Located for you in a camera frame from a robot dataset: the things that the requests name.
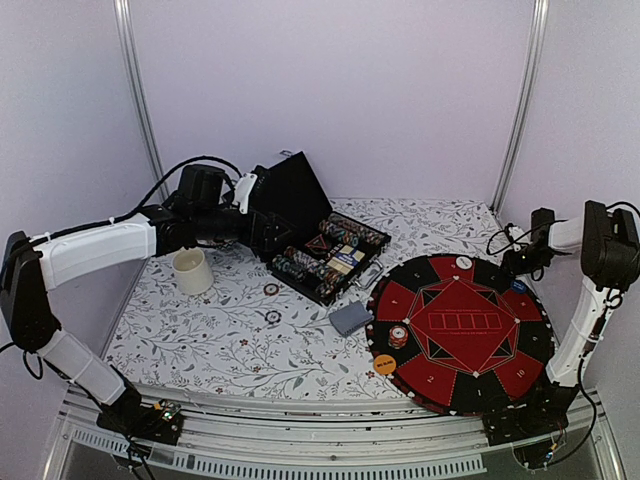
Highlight white dealer button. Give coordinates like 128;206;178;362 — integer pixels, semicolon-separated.
455;256;473;270

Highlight blue small blind button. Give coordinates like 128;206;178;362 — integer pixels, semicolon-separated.
510;280;528;294

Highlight red white loose chip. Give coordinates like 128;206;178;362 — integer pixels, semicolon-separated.
263;283;279;296

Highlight orange big blind button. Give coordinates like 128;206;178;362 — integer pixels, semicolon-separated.
373;354;397;376

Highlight blue white loose chip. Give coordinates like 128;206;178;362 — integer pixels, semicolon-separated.
265;310;281;324

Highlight row poker chips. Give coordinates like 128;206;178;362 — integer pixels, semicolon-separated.
270;246;345;304
318;214;391;249

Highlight floral white table mat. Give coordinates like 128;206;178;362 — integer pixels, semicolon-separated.
105;199;505;400

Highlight grey card deck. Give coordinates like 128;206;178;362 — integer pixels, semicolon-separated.
329;302;373;337

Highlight round red black poker mat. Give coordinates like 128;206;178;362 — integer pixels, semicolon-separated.
365;254;555;415

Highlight back row poker chips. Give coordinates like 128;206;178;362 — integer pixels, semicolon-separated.
318;214;391;249

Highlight left aluminium frame post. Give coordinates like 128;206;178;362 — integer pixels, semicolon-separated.
113;0;165;182

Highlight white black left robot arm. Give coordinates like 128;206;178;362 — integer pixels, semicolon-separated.
1;155;282;445

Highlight aluminium frame post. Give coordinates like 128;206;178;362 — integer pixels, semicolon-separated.
113;0;165;182
490;0;550;214

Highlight open black poker chip case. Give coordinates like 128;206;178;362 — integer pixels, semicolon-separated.
241;152;390;306

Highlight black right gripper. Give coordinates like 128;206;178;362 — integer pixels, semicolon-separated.
502;244;553;277

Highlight front row poker chips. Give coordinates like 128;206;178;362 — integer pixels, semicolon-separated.
270;246;345;304

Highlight right aluminium frame post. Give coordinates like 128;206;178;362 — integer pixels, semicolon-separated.
490;0;550;214

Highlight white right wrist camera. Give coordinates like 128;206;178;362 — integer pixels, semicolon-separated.
504;223;529;251

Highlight blue boxed card deck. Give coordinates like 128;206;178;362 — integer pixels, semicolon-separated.
329;245;365;273

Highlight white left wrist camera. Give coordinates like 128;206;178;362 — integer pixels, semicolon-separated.
233;173;258;215

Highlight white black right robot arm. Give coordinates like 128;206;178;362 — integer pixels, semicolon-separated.
483;200;639;445

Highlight red 5 poker chip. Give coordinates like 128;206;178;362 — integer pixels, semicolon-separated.
388;325;409;349

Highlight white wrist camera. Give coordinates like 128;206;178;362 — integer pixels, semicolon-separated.
504;223;529;251
233;173;258;215

